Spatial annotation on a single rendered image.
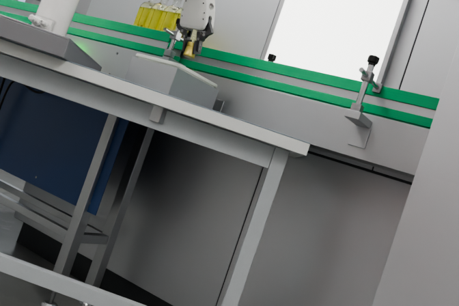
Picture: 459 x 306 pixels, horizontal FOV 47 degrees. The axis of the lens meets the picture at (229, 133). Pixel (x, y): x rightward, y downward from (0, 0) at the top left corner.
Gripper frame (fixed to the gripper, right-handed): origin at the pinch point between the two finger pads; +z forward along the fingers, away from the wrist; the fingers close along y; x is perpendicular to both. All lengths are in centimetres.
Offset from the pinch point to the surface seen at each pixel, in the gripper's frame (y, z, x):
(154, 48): 17.8, 3.1, -2.8
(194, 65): 7.9, 6.4, -12.2
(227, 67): -4.5, 4.9, -13.4
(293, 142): -42.2, 18.7, 4.9
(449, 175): -81, 16, 6
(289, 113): -31.4, 13.6, -10.0
